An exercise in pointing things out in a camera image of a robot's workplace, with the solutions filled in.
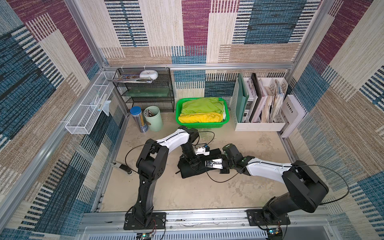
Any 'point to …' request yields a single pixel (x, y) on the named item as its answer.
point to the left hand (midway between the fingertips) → (195, 166)
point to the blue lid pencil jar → (136, 111)
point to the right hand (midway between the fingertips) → (214, 159)
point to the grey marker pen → (125, 169)
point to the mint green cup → (152, 113)
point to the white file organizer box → (258, 104)
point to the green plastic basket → (178, 110)
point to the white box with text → (293, 113)
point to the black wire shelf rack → (143, 87)
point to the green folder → (242, 95)
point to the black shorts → (186, 170)
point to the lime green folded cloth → (203, 105)
